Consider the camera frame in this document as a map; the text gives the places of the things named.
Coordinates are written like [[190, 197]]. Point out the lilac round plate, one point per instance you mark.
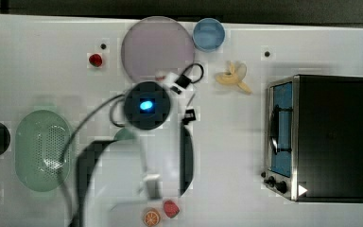
[[156, 44]]

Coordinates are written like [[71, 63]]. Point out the peeled toy banana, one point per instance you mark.
[[235, 76]]

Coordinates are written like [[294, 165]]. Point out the green mug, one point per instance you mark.
[[124, 134]]

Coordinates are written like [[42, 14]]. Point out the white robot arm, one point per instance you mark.
[[151, 158]]

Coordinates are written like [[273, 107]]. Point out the red toy strawberry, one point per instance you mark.
[[95, 60]]

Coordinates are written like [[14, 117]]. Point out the green oval strainer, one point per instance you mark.
[[40, 138]]

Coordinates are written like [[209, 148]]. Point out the blue bowl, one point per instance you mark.
[[208, 35]]

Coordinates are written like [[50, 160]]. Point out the toy orange half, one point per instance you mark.
[[151, 218]]

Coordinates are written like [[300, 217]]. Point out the silver toaster oven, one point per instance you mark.
[[314, 149]]

